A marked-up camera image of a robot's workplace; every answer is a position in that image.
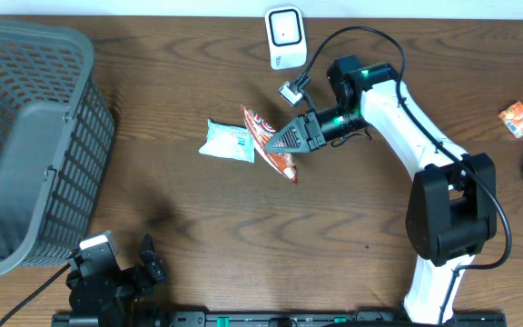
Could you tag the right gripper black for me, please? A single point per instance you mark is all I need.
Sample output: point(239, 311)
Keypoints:
point(302, 128)

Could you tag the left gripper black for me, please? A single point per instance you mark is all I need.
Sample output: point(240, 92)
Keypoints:
point(137, 272)

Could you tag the red-brown chocolate bar wrapper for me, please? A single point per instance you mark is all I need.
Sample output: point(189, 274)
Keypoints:
point(262, 133)

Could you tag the light teal wet wipes pack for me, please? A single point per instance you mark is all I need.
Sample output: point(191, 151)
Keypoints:
point(229, 142)

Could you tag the small orange snack pack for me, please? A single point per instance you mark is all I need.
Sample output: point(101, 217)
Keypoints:
point(512, 118)

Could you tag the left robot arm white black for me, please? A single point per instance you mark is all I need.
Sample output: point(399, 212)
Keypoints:
point(101, 292)

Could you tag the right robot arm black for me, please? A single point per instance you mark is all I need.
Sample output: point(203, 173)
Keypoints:
point(449, 217)

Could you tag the white barcode scanner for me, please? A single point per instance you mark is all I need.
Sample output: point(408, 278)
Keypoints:
point(286, 37)

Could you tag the grey plastic mesh basket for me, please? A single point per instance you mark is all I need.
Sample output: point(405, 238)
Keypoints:
point(56, 138)

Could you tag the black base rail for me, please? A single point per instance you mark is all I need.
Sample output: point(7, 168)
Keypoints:
point(202, 319)

